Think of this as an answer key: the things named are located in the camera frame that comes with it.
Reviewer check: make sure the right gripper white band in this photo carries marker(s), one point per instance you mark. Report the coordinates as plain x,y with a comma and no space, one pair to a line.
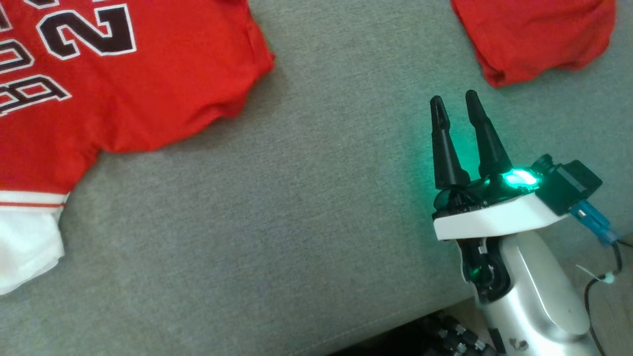
489,212

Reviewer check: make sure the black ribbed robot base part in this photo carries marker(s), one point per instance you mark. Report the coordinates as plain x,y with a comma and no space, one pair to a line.
445,336

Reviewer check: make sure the red cloth garment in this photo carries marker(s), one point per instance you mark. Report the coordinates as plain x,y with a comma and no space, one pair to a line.
534,34

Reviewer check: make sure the grey fabric sofa seat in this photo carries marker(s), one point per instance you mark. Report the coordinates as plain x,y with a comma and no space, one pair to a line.
296,222

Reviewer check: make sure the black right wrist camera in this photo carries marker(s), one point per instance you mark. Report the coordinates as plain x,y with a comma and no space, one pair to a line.
568,183

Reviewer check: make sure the blue right camera connector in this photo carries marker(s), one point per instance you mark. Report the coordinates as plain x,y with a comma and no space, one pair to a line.
593,222

